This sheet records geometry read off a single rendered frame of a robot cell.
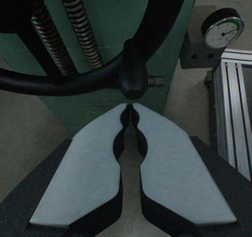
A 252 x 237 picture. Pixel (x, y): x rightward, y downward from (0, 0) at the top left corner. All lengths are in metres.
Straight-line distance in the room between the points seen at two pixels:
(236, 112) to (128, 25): 0.59
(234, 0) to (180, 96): 1.05
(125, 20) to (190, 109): 0.74
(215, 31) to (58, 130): 0.87
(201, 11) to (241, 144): 0.50
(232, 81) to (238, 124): 0.21
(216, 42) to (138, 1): 0.16
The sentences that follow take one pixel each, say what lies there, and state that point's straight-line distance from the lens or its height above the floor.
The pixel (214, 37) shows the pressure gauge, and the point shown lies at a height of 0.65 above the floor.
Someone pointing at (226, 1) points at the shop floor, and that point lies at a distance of 1.85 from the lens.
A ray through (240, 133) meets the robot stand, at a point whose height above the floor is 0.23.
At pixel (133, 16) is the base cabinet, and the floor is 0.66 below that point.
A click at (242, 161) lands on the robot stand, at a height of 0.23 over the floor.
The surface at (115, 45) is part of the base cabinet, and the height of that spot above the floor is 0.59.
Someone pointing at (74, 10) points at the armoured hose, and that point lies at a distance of 0.24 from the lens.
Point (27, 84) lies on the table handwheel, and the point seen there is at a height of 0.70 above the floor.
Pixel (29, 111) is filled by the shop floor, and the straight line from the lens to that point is 1.16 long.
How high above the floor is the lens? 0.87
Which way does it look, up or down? 62 degrees down
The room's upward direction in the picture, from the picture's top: 6 degrees counter-clockwise
